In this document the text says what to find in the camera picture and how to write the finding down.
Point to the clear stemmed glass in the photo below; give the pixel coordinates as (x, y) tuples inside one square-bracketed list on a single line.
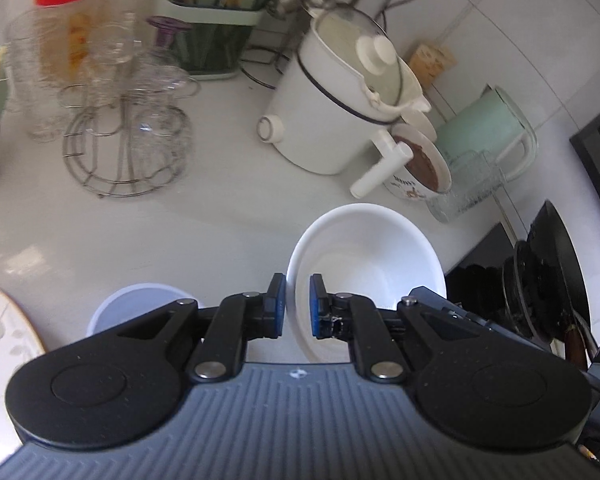
[(115, 50)]

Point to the large leaf print white plate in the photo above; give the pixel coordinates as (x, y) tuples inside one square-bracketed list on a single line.
[(0, 320)]

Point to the black wok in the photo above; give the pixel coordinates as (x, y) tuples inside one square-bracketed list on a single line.
[(550, 260)]

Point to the purple stem glass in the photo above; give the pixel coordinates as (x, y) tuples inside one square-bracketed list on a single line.
[(166, 27)]

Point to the black cooktop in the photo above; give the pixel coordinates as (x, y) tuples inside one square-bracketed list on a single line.
[(475, 275)]

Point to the textured clear glass cup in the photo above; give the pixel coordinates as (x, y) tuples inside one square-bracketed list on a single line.
[(160, 135)]

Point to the ribbed glass container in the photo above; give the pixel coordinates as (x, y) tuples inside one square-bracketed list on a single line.
[(460, 202)]

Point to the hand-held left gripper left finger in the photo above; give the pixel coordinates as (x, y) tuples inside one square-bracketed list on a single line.
[(277, 305)]

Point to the mint green kettle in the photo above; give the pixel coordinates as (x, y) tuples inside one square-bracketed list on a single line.
[(480, 130)]

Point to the tall textured glass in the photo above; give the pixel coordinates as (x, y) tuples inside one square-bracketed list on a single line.
[(37, 75)]

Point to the green white utensil holder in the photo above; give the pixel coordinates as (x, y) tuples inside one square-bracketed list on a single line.
[(205, 40)]

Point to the white electric cooking pot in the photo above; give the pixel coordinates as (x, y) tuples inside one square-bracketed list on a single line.
[(320, 120)]

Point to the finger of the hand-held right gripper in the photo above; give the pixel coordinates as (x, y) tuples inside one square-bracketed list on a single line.
[(440, 300)]

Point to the tan box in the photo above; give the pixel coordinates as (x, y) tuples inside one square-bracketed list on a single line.
[(432, 62)]

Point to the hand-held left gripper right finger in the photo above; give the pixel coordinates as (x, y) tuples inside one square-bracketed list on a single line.
[(317, 305)]

